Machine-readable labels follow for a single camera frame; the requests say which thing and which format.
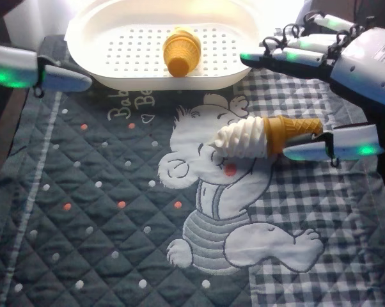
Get white swirl toy ice cream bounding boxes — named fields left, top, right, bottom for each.
left=212, top=115, right=325, bottom=160

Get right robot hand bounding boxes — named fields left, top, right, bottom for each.
left=239, top=11, right=385, bottom=168

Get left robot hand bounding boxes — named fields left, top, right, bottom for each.
left=0, top=44, right=93, bottom=98

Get yellow swirl toy ice cream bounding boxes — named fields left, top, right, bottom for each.
left=162, top=25, right=203, bottom=79

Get grey quilt with bear print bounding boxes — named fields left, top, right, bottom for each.
left=0, top=27, right=385, bottom=307

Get white plastic basket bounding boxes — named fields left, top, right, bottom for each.
left=65, top=0, right=260, bottom=92

